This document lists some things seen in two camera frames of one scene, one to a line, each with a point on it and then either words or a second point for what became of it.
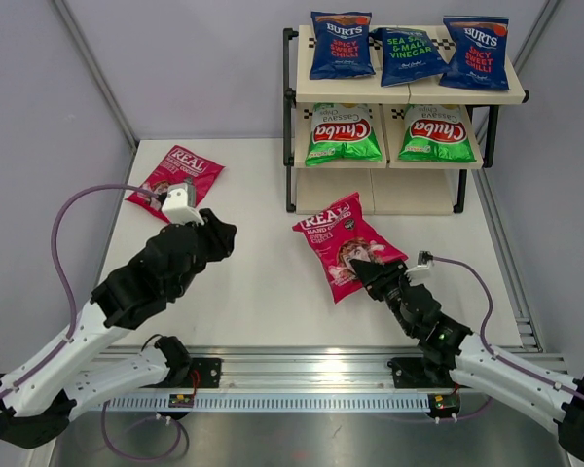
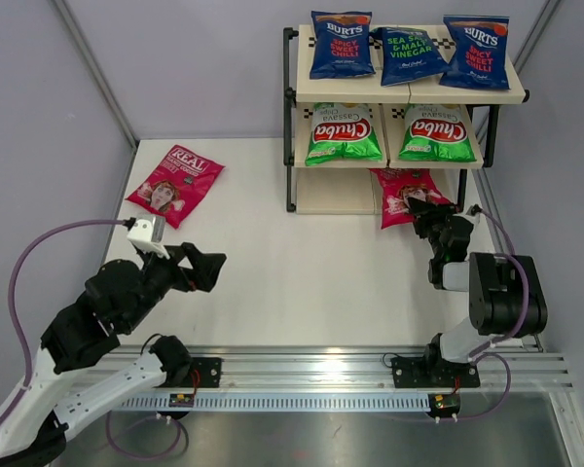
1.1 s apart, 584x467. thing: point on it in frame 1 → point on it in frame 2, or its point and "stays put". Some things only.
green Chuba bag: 341,132 stays put
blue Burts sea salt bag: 408,55 stays put
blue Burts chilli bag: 341,45 stays put
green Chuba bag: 435,132 stays put
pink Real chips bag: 342,233 → 394,186
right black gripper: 380,280 → 431,220
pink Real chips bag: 176,165 stays put
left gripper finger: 220,235 → 206,267
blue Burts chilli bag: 480,52 stays put
